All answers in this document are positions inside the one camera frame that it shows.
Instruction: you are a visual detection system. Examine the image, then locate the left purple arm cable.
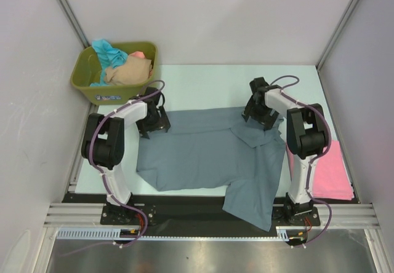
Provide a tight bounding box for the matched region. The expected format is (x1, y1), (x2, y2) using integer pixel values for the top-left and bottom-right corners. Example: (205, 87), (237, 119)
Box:
(92, 79), (166, 250)

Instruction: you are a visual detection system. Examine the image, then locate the right aluminium corner post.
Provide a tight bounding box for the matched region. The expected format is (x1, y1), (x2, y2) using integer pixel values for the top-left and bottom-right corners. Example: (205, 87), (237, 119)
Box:
(315, 0), (361, 73)

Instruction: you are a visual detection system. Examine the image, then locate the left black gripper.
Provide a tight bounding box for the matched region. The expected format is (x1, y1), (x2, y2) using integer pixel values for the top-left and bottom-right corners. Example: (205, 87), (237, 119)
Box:
(136, 106), (169, 139)

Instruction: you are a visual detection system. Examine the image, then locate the olive green plastic bin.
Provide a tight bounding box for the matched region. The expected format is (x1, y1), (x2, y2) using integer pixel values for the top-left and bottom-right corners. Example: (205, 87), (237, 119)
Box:
(70, 41), (158, 106)

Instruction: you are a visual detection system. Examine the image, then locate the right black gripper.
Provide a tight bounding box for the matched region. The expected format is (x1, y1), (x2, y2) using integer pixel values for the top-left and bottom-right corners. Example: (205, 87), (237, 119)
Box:
(242, 96), (279, 130)

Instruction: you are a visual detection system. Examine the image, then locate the grey blue t shirt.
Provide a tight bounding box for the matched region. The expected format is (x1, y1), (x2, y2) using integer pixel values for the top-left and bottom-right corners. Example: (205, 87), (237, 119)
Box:
(137, 107), (286, 231)

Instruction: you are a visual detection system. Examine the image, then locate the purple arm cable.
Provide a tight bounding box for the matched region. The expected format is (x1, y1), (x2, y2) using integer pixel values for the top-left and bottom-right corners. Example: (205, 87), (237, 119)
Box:
(92, 79), (166, 250)
(270, 75), (335, 249)

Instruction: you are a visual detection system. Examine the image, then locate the aluminium corner post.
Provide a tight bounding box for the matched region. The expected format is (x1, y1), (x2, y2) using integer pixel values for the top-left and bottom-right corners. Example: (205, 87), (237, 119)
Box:
(315, 0), (361, 73)
(56, 0), (90, 49)

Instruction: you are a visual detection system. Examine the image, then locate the left aluminium corner post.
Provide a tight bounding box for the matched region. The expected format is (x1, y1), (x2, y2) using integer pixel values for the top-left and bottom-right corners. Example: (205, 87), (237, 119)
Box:
(56, 0), (90, 49)

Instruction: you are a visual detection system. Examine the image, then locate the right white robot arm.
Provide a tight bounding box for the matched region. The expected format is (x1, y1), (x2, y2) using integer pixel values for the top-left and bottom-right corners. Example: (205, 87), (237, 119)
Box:
(242, 77), (332, 224)

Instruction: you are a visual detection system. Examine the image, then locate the turquoise t shirt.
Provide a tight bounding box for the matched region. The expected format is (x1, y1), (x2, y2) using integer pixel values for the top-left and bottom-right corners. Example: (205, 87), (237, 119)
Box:
(90, 39), (128, 87)

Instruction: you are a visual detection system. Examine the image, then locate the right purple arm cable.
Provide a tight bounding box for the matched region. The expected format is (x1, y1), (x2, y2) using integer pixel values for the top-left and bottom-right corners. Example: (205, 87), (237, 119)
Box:
(270, 75), (335, 249)

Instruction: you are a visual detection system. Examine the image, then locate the aluminium front rail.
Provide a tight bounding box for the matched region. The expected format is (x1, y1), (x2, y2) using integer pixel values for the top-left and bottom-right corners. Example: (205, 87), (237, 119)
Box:
(44, 203), (380, 229)

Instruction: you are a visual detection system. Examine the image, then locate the salmon pink t shirt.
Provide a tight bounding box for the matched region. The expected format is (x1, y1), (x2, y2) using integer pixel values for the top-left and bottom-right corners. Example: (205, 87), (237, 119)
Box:
(129, 51), (146, 59)

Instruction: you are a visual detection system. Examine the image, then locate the blue slotted cable duct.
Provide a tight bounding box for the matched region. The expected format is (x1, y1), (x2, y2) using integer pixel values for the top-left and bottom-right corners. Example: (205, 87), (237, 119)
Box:
(57, 227), (300, 242)

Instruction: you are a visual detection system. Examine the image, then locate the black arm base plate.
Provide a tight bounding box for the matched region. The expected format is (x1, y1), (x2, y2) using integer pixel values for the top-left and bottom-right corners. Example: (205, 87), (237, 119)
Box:
(62, 193), (321, 238)

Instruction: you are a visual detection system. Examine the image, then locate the folded pink t shirt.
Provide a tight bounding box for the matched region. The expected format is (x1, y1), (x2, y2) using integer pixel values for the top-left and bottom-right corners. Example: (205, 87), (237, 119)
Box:
(286, 141), (354, 204)

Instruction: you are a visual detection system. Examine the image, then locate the beige t shirt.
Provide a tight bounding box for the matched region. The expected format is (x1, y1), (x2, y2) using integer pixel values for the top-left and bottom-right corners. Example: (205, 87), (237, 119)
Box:
(104, 55), (152, 85)

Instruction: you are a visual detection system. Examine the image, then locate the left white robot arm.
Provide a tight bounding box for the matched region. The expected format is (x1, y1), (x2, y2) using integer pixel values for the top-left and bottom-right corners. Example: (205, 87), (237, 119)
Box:
(81, 87), (171, 224)

